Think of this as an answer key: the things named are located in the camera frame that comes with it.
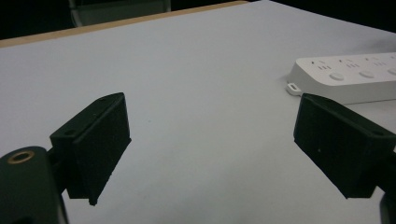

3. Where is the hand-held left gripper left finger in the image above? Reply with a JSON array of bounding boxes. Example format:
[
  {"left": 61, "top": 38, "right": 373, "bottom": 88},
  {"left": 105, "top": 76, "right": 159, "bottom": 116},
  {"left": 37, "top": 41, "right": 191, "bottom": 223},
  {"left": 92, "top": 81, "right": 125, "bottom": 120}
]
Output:
[{"left": 49, "top": 91, "right": 133, "bottom": 206}]

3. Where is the white power strip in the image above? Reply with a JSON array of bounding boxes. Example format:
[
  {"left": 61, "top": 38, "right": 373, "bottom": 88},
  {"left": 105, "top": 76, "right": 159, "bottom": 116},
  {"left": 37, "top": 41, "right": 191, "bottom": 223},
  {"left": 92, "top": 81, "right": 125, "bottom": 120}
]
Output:
[{"left": 285, "top": 51, "right": 396, "bottom": 105}]

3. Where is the grey metal chair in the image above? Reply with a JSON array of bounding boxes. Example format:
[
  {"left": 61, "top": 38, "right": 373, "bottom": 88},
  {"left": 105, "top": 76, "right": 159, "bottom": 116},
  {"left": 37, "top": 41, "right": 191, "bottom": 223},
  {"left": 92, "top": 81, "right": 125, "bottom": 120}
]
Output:
[{"left": 67, "top": 0, "right": 173, "bottom": 28}]

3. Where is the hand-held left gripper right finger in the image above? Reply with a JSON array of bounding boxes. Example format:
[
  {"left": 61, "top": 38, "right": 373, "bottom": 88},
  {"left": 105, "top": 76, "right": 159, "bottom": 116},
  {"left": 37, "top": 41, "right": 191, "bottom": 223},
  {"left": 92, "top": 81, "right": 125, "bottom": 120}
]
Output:
[{"left": 292, "top": 92, "right": 396, "bottom": 200}]

